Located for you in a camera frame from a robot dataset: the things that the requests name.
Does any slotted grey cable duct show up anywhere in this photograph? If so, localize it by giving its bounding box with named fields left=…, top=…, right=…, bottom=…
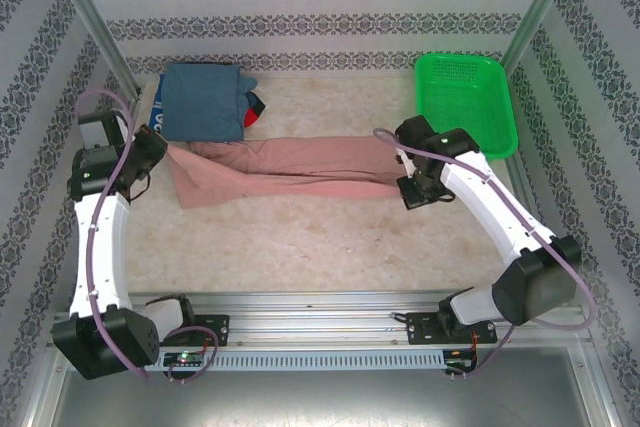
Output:
left=67, top=350, right=446, bottom=372

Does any royal blue printed t-shirt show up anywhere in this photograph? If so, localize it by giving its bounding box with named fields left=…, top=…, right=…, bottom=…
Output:
left=147, top=74, right=169, bottom=137

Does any green plastic basket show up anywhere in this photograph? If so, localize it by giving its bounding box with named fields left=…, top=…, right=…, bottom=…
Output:
left=413, top=52, right=519, bottom=161

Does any teal folded t-shirt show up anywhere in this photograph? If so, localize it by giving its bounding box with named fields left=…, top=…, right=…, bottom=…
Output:
left=160, top=62, right=259, bottom=143

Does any small circuit board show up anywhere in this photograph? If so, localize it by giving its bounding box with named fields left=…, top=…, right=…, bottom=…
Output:
left=163, top=351, right=205, bottom=367
left=443, top=348, right=480, bottom=373

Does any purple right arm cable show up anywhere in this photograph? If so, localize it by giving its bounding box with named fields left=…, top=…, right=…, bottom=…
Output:
left=372, top=126, right=597, bottom=381

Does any aluminium rail frame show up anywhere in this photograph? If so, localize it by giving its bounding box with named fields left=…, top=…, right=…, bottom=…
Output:
left=49, top=290, right=591, bottom=348

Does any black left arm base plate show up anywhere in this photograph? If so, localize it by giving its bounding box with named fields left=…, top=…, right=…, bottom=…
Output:
left=144, top=314, right=231, bottom=347

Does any pink t-shirt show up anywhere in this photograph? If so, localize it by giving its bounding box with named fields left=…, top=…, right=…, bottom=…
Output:
left=167, top=135, right=409, bottom=209

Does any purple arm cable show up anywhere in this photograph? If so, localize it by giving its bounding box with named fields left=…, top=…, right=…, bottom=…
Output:
left=372, top=126, right=597, bottom=381
left=75, top=89, right=219, bottom=384

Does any aluminium corner post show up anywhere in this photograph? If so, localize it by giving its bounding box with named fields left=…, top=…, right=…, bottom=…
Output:
left=499, top=0, right=586, bottom=73
left=42, top=0, right=144, bottom=101

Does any grey metal shelf sheet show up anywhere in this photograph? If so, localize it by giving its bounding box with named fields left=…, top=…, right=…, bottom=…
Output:
left=19, top=369, right=616, bottom=427

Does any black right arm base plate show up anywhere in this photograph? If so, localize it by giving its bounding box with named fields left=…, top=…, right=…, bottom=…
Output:
left=405, top=311, right=499, bottom=346

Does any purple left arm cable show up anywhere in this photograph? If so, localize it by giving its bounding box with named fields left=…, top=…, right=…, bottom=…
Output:
left=75, top=89, right=219, bottom=384

